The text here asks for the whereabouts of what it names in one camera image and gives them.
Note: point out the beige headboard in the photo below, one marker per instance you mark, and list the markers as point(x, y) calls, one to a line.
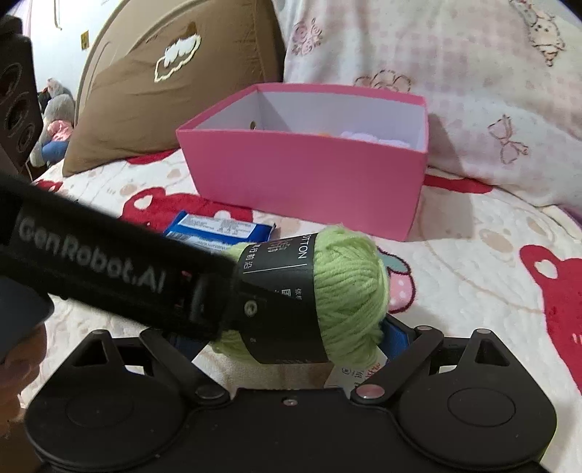
point(97, 50)

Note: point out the pink cardboard box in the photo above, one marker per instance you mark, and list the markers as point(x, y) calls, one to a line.
point(295, 182)

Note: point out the printed blanket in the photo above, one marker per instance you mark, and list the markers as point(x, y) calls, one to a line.
point(477, 273)

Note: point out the white printed packet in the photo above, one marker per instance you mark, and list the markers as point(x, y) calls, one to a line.
point(350, 373)

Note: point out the blue snack packet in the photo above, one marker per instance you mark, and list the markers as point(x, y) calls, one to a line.
point(177, 227)

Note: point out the pink checkered pillow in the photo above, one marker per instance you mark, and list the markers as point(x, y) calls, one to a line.
point(477, 91)

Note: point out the yellow wall sticker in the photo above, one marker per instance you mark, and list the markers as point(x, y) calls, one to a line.
point(84, 40)

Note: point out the green yarn ball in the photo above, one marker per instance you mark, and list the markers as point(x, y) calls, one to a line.
point(350, 282)

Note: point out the blue plush toy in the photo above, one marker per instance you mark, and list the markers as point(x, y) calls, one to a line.
point(50, 150)

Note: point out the grey plush toy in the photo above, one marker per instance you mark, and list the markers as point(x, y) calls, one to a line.
point(61, 107)

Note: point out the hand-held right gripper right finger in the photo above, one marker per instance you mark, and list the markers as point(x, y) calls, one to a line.
point(400, 341)

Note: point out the purple plush toy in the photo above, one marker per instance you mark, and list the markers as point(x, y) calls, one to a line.
point(363, 138)

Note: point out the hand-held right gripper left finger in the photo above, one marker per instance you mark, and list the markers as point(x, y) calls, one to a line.
point(179, 348)

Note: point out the brown pillow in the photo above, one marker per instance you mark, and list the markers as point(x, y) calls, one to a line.
point(136, 113)

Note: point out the brown cloth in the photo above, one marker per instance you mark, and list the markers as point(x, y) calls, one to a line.
point(9, 436)

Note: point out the person's left hand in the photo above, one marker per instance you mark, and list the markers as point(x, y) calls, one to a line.
point(22, 364)

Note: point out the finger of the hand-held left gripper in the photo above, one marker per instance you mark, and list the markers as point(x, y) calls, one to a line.
point(236, 314)

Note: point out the pink checkered plush toy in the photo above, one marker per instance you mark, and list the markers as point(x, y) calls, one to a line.
point(59, 129)

